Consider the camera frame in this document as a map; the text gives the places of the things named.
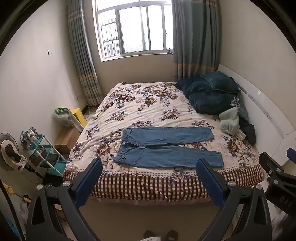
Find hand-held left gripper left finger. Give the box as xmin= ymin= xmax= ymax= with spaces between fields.
xmin=25 ymin=158 xmax=103 ymax=241

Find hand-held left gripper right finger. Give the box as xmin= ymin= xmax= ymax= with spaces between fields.
xmin=196 ymin=159 xmax=273 ymax=241

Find blue denim pants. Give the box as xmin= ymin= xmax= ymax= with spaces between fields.
xmin=112 ymin=127 xmax=225 ymax=168

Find dark navy clothing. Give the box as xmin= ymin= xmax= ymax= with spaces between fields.
xmin=238 ymin=94 xmax=257 ymax=145

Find teal shelf rack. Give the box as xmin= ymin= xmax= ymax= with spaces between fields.
xmin=23 ymin=133 xmax=68 ymax=178

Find cardboard box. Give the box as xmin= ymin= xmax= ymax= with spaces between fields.
xmin=55 ymin=127 xmax=81 ymax=154

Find light green garment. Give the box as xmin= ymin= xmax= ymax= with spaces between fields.
xmin=218 ymin=107 xmax=241 ymax=135

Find white headboard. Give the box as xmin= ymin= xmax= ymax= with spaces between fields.
xmin=217 ymin=64 xmax=296 ymax=167

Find yellow box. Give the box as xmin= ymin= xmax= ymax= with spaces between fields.
xmin=70 ymin=108 xmax=86 ymax=128

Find clear plastic bag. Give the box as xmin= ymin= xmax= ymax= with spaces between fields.
xmin=55 ymin=108 xmax=78 ymax=130

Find standing fan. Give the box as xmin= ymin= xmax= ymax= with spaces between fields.
xmin=0 ymin=133 xmax=28 ymax=172

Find dark teal blanket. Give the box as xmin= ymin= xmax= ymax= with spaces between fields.
xmin=175 ymin=75 xmax=242 ymax=115

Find floral bed cover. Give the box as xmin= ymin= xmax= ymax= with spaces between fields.
xmin=63 ymin=81 xmax=264 ymax=207

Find dark teal pillow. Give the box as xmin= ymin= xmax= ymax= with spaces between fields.
xmin=200 ymin=71 xmax=241 ymax=94

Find striped grey-green curtain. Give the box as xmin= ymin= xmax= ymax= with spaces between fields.
xmin=67 ymin=0 xmax=103 ymax=106
xmin=171 ymin=0 xmax=222 ymax=82

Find sliding glass window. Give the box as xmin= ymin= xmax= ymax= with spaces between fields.
xmin=92 ymin=0 xmax=174 ymax=61

